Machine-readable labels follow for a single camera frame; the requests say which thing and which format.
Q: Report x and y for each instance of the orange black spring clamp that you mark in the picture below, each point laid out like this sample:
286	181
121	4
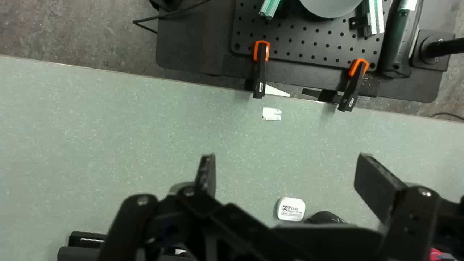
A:
353	81
260	62

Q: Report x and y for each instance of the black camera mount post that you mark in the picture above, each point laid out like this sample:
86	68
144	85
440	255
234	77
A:
430	48

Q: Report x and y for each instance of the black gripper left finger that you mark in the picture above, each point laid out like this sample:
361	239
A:
206	174

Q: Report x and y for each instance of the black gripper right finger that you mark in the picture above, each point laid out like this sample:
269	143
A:
382	185

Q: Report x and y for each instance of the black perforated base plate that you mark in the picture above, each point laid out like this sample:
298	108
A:
193	43

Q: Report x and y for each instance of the white paper scrap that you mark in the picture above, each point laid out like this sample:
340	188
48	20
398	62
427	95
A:
277	91

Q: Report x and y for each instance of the small white labelled block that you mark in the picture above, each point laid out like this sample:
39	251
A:
290	209

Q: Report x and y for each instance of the small white tape piece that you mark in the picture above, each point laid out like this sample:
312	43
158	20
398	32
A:
271	113

